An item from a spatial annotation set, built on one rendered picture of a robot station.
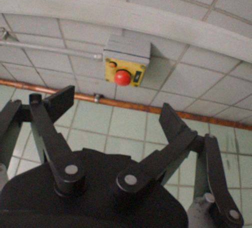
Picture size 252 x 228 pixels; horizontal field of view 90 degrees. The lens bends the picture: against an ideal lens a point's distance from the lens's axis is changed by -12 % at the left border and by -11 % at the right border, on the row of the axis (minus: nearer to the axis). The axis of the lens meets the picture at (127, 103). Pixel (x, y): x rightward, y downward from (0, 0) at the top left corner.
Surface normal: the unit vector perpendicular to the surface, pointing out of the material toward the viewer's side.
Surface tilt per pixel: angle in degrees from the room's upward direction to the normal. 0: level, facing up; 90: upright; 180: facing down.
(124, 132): 90
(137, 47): 90
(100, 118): 90
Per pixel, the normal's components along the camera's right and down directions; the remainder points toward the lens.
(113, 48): 0.13, -0.42
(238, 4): -0.14, 0.89
